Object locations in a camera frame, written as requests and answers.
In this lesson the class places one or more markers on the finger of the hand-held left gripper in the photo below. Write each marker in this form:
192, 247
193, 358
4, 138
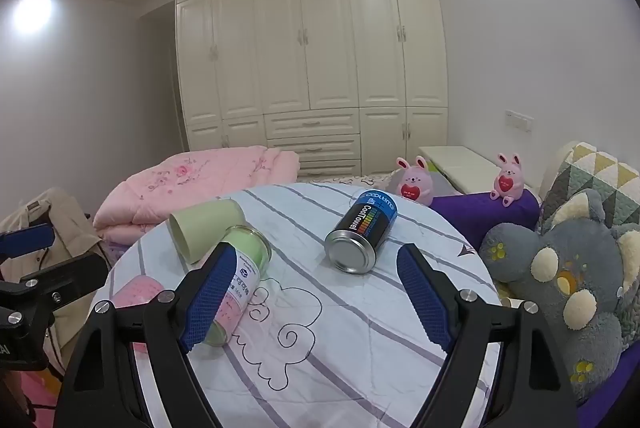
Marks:
75, 270
27, 240

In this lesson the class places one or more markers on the green white can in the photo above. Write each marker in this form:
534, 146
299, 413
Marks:
251, 260

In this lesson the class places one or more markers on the grey plush toy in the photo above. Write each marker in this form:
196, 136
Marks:
570, 268

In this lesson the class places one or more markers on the cream wardrobe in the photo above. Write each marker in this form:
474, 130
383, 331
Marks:
320, 48

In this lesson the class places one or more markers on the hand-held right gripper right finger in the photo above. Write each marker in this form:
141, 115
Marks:
425, 303

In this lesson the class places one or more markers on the pink folded quilt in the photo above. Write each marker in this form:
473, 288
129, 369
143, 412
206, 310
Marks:
200, 180

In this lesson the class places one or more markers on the printed white bed sheet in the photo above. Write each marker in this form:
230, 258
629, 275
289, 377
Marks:
350, 180

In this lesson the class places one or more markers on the pale green cup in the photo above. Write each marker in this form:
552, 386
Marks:
205, 228

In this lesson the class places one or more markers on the white bench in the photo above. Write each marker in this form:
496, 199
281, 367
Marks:
460, 165

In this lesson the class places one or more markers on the patchwork quilted cushion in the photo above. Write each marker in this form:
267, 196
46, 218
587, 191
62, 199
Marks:
595, 173

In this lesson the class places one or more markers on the pink cup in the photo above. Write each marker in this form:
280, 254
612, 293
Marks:
135, 293

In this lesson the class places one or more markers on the striped white table cloth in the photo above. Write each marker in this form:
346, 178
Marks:
350, 338

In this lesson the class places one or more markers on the beige jacket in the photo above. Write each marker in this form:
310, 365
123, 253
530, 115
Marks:
60, 228

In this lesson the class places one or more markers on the pink bunny toy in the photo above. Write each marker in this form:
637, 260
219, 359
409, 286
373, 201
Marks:
414, 188
507, 183

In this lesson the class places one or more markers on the black metal can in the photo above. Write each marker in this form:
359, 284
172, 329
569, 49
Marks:
362, 228

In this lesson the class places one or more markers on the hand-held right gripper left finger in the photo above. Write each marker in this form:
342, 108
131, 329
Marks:
207, 303

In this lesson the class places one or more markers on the white wall switch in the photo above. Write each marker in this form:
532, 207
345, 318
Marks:
518, 119

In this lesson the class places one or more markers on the purple cushion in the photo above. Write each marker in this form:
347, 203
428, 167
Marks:
480, 213

